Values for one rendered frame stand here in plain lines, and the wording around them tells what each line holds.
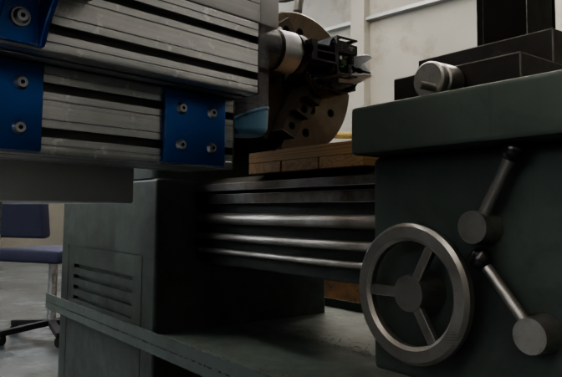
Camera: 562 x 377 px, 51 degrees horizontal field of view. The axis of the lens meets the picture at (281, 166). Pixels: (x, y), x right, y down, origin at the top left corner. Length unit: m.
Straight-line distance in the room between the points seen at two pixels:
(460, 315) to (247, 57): 0.38
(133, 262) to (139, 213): 0.11
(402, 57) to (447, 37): 0.85
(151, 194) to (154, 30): 0.68
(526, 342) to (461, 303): 0.07
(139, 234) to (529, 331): 0.92
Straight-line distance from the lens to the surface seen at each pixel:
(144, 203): 1.32
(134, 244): 1.37
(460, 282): 0.64
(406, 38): 10.36
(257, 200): 1.14
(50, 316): 4.07
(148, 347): 1.22
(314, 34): 1.37
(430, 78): 0.71
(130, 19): 0.64
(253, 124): 0.95
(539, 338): 0.61
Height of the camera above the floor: 0.79
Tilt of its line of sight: 5 degrees up
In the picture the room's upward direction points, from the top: 1 degrees clockwise
